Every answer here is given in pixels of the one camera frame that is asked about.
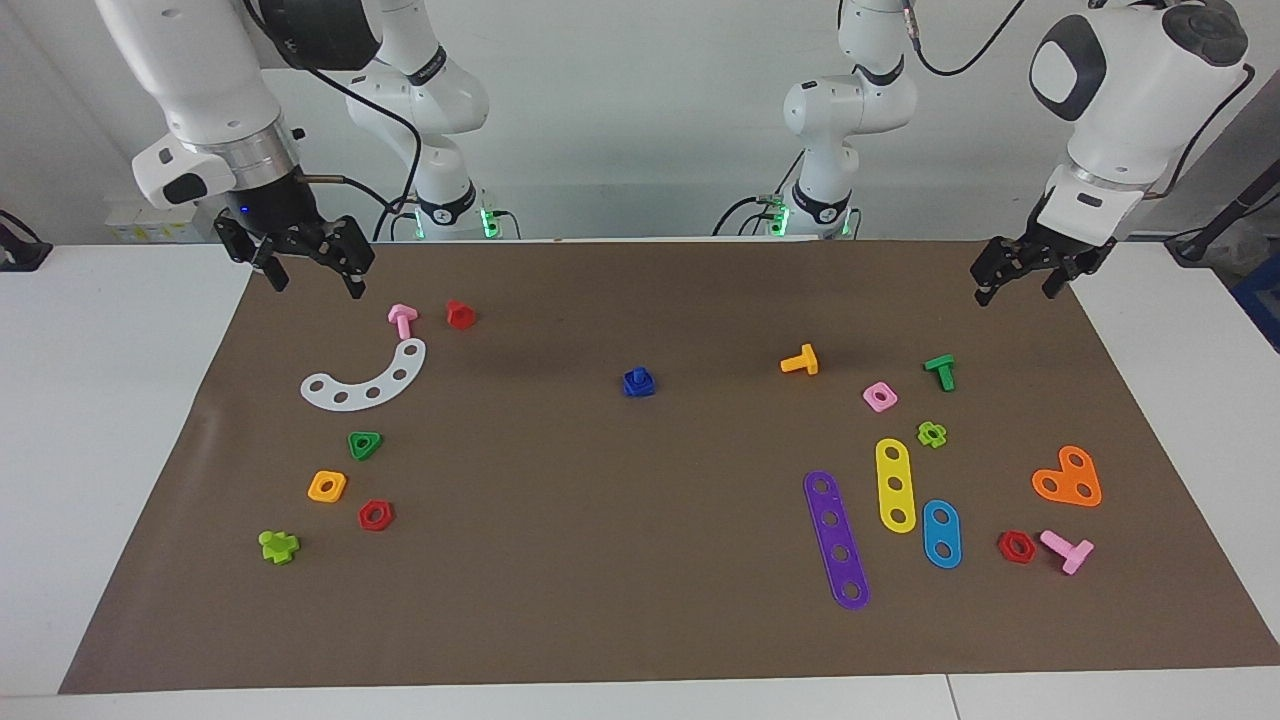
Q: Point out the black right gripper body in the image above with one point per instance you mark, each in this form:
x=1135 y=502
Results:
x=275 y=215

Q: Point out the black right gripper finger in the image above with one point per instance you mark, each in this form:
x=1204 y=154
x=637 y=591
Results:
x=353 y=283
x=276 y=275

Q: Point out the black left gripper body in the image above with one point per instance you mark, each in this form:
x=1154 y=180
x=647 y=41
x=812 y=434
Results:
x=1050 y=250

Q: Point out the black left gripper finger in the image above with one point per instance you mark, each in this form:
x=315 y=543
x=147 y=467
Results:
x=1056 y=282
x=986 y=288

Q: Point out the blue triangle-head toy screw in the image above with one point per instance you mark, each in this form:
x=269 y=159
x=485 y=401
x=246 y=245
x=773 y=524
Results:
x=637 y=373

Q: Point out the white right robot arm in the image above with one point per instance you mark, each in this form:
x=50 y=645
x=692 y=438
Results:
x=190 y=80

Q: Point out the pink toy screw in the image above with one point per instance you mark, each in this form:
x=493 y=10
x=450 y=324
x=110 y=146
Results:
x=1066 y=550
x=402 y=320

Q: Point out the dark green toy screw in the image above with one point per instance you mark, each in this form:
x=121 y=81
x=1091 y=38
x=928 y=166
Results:
x=942 y=372

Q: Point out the red hexagon-head toy screw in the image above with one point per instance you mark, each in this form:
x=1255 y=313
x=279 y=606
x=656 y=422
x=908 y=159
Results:
x=460 y=315

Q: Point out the pink square toy nut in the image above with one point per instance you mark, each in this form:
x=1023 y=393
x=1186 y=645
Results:
x=890 y=403

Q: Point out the light green cross nut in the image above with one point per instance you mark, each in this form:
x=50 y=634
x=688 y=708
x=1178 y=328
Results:
x=924 y=436
x=278 y=547

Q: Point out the green triangle toy nut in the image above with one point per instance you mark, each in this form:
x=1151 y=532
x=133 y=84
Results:
x=355 y=452

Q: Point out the orange toy screw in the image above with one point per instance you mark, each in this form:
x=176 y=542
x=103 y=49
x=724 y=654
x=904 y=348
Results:
x=800 y=360

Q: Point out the orange square toy nut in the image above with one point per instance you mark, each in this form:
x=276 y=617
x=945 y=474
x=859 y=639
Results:
x=314 y=492

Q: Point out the red hexagon toy nut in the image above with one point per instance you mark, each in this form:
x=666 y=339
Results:
x=363 y=518
x=1003 y=548

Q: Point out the light green cross nut left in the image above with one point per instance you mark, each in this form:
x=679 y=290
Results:
x=278 y=547

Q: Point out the white curved five-hole plate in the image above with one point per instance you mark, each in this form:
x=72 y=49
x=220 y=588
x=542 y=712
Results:
x=390 y=378

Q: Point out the white cardboard box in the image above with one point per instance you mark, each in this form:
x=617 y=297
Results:
x=130 y=228

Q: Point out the black stand pole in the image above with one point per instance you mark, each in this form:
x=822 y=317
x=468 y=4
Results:
x=1230 y=215

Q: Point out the orange three-hole angled plate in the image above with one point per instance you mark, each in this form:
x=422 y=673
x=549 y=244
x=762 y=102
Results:
x=1075 y=485

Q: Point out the yellow three-hole plate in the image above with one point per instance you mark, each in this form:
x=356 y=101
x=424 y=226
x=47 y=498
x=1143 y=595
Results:
x=894 y=470

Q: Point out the blue crate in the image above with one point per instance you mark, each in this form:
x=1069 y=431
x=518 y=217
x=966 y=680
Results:
x=1265 y=300

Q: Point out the blue two-hole plate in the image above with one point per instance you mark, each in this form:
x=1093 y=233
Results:
x=941 y=534

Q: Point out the purple four-hole plate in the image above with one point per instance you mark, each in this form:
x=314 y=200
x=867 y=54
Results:
x=832 y=520

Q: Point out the brown table mat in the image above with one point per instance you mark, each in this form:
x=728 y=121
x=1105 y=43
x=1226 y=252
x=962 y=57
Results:
x=600 y=550

